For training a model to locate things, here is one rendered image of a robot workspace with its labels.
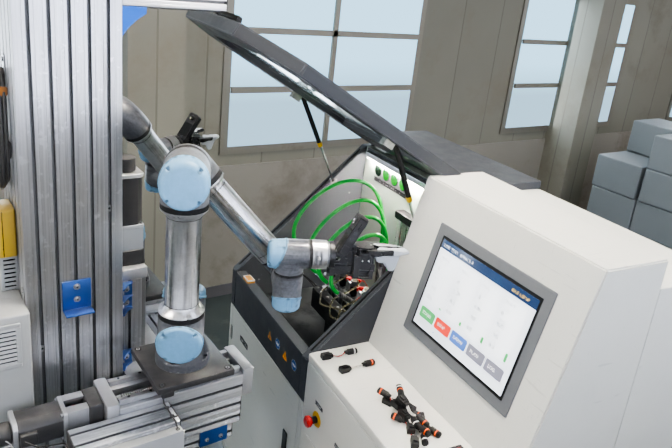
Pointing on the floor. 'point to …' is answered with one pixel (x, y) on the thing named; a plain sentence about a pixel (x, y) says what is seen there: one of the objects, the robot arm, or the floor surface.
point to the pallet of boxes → (638, 183)
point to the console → (599, 374)
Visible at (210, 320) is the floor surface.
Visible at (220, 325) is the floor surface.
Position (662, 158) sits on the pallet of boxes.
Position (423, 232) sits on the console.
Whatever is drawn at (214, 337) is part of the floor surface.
